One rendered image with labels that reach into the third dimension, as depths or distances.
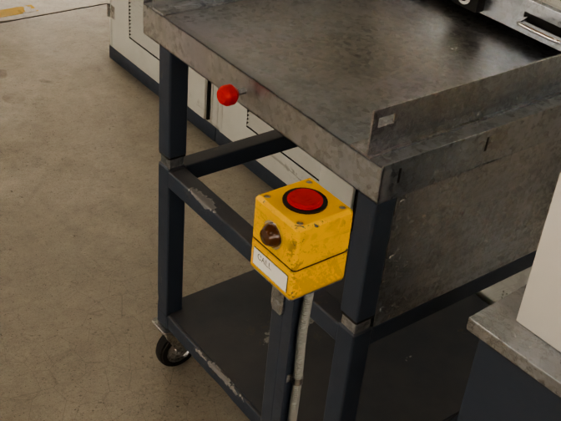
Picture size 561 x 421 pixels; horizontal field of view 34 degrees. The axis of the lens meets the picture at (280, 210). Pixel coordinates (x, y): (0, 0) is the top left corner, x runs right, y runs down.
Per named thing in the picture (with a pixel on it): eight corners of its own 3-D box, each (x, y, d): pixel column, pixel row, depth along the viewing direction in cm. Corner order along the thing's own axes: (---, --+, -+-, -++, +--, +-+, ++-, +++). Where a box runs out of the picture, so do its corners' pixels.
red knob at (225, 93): (225, 111, 136) (226, 91, 134) (214, 102, 138) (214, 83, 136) (250, 104, 138) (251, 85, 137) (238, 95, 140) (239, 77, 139)
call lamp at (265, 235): (270, 258, 98) (273, 233, 97) (253, 242, 101) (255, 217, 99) (281, 255, 99) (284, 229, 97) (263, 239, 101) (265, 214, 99)
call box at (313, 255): (289, 304, 101) (297, 229, 95) (248, 266, 106) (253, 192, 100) (345, 280, 105) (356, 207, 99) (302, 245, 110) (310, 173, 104)
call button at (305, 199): (300, 223, 98) (302, 210, 97) (278, 205, 100) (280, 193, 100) (329, 212, 100) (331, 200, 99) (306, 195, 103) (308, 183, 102)
